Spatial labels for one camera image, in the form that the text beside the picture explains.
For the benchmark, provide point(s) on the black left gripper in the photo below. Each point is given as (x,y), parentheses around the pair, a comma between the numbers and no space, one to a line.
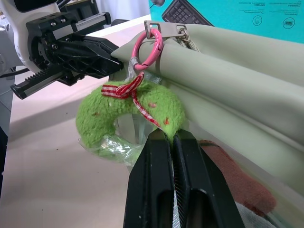
(45,31)

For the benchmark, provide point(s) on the silver metal zipper pull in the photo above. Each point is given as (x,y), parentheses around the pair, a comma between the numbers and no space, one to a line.
(166,29)

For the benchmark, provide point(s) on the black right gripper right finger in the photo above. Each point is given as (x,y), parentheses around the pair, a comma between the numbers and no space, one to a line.
(204,190)

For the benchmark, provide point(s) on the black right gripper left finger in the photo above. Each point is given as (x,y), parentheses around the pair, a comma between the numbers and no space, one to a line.
(149,185)

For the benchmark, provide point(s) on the reddish brown plush item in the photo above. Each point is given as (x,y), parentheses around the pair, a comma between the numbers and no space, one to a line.
(240,175)

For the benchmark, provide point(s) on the teal keyboard box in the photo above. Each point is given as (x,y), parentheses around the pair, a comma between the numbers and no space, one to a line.
(237,14)

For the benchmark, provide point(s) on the pale green pouch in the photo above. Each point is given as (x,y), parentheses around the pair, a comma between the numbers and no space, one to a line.
(237,83)

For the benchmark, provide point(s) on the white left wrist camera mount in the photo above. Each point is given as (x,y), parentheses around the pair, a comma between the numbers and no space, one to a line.
(21,28)

